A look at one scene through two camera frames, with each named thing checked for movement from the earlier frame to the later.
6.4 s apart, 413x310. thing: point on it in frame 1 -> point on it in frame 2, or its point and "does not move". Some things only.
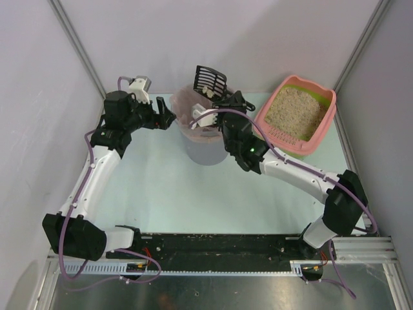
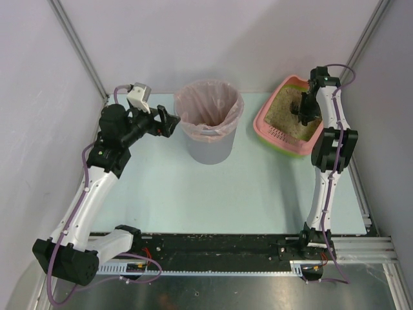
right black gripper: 232,105 -> 306,110
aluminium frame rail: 348,250 does not move
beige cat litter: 294,112 does not move
